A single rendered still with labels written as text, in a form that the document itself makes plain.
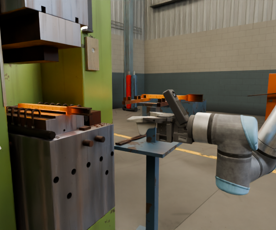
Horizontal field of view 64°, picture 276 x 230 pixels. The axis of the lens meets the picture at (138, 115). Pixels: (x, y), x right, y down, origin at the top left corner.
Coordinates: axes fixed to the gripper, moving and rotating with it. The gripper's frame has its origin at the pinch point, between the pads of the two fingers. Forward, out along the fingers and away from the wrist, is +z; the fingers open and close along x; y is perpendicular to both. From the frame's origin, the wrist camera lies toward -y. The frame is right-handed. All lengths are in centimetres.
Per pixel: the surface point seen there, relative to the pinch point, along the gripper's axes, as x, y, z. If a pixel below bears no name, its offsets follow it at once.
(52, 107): -1.8, -0.3, 41.9
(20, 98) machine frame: 8, -2, 80
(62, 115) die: -4.8, 2.0, 32.5
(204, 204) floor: 128, 101, 3
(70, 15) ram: 2.0, -37.9, 32.5
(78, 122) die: 3.8, 6.2, 32.5
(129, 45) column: 723, -157, 461
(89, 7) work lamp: 25, -49, 43
